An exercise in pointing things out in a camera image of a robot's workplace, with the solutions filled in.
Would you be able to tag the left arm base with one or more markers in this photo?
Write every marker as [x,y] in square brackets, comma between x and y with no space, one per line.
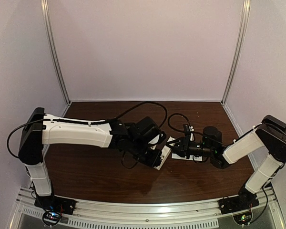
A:
[54,208]

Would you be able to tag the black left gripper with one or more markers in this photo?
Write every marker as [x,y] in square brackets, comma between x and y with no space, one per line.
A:
[155,158]

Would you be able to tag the right aluminium frame post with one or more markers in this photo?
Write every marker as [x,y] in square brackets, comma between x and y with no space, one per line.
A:
[245,14]

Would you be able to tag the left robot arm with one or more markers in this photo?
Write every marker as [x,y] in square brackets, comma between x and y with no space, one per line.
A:
[139,139]

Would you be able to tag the aluminium frame post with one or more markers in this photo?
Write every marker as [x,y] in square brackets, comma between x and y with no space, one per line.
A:
[245,14]
[53,52]

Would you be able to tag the aluminium front rail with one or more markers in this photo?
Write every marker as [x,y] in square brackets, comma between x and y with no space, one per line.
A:
[205,214]

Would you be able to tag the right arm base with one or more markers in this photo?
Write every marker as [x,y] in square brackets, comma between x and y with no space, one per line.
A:
[239,207]

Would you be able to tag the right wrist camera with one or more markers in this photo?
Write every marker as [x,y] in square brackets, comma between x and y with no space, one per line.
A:
[188,132]

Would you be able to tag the left aluminium frame post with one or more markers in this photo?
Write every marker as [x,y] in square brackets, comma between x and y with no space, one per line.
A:
[53,52]

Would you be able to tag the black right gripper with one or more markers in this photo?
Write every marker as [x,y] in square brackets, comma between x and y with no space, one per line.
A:
[184,148]

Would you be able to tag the white remote control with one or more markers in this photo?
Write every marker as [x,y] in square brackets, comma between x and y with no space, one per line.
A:
[165,152]

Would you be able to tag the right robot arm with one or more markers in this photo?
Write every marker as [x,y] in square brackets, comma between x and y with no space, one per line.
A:
[270,133]

